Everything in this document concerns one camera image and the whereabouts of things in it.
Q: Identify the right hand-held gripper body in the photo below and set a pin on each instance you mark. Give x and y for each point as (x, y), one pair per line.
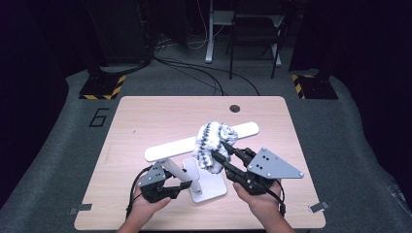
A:
(268, 168)

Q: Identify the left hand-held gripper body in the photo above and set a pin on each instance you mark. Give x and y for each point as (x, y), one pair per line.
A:
(155, 189)

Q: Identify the white and grey patterned cloth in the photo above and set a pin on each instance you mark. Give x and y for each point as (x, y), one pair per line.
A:
(210, 139)

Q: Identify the white desk lamp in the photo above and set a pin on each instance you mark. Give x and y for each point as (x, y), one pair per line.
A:
(175, 149)

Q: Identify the person's left hand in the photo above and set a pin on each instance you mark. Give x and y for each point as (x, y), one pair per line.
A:
(147, 208)

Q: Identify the person's right hand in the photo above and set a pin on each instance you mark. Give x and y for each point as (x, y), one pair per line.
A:
(262, 204)

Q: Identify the grey tape strip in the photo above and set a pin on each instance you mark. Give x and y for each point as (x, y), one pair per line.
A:
(319, 206)
(80, 208)

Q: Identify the black yellow-striped stand base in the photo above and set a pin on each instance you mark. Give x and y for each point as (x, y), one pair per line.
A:
(315, 87)
(103, 87)

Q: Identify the black chair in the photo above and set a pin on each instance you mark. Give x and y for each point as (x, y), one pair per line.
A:
(256, 29)

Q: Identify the black equipment cabinet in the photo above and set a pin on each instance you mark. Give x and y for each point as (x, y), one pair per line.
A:
(120, 29)

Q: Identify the white desk frame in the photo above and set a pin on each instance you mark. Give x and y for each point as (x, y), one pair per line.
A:
(209, 39)

